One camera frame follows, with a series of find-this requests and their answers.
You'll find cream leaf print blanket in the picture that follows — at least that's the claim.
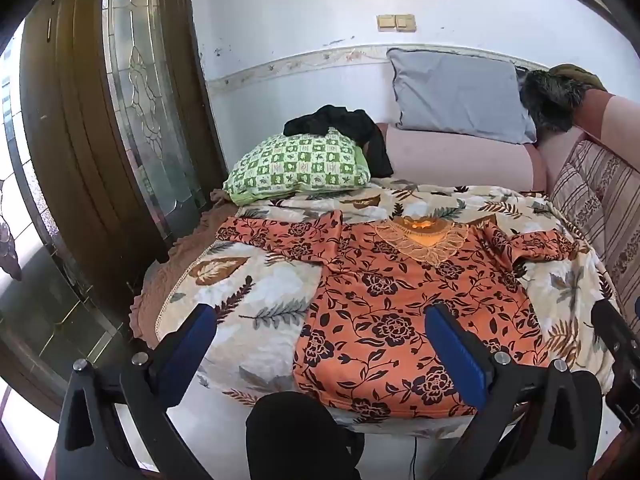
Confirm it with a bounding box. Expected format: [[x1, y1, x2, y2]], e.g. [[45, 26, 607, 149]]
[[155, 180, 618, 441]]

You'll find black garment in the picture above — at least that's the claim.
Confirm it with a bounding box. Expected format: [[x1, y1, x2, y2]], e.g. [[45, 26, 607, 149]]
[[283, 105, 394, 178]]

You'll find green checked pillow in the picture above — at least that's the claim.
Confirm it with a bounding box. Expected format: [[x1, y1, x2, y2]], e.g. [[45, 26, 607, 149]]
[[222, 129, 372, 206]]

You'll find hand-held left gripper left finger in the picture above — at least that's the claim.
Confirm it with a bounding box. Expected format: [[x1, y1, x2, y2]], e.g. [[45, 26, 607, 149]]
[[56, 302, 218, 480]]

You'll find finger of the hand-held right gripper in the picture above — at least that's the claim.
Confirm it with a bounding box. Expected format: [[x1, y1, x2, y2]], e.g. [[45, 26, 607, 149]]
[[591, 299, 640, 431]]

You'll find striped sofa cushion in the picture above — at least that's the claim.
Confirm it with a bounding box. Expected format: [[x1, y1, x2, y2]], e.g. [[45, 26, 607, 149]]
[[547, 140, 640, 331]]

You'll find wooden door with glass pane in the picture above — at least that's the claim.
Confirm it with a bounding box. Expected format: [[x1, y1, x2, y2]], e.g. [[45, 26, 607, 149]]
[[20, 0, 226, 266]]

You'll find orange black floral shirt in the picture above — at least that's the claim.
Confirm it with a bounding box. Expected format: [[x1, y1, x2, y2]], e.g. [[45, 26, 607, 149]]
[[216, 210, 581, 423]]

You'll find person's leg in black trousers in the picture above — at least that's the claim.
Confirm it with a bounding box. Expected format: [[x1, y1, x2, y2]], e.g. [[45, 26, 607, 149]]
[[245, 391, 366, 480]]

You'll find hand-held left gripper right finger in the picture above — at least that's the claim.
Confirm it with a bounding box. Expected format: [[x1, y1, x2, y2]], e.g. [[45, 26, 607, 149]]
[[424, 302, 603, 480]]

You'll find grey pillow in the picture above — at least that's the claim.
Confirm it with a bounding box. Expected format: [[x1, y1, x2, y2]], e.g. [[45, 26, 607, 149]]
[[387, 48, 538, 145]]

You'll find pink sofa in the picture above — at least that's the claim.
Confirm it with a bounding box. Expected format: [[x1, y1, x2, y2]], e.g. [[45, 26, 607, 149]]
[[372, 89, 640, 196]]

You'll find dark furry cloth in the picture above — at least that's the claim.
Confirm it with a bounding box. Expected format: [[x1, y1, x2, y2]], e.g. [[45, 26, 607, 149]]
[[518, 70, 593, 133]]

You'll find olive cloth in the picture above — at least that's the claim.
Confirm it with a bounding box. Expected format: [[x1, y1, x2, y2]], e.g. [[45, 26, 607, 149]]
[[549, 63, 608, 93]]

